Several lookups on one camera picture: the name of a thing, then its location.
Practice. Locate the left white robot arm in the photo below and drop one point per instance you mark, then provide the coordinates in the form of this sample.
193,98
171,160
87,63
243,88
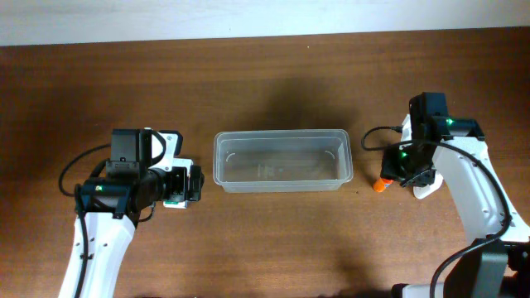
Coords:
108,211

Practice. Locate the clear plastic container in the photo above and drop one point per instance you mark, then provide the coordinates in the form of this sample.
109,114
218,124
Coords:
302,160

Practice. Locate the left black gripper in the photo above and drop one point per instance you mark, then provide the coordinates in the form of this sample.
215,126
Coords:
195,185

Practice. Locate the white green medicine box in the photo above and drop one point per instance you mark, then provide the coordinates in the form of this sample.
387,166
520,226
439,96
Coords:
175,205

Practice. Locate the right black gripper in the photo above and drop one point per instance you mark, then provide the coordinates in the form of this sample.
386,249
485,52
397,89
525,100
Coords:
394,168

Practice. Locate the white tube bottle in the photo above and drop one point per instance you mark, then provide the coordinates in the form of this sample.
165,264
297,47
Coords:
423,192

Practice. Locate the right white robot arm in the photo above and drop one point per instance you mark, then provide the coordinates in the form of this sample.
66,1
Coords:
436,150

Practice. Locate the orange glue stick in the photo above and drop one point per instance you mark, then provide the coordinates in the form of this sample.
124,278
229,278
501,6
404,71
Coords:
381,184

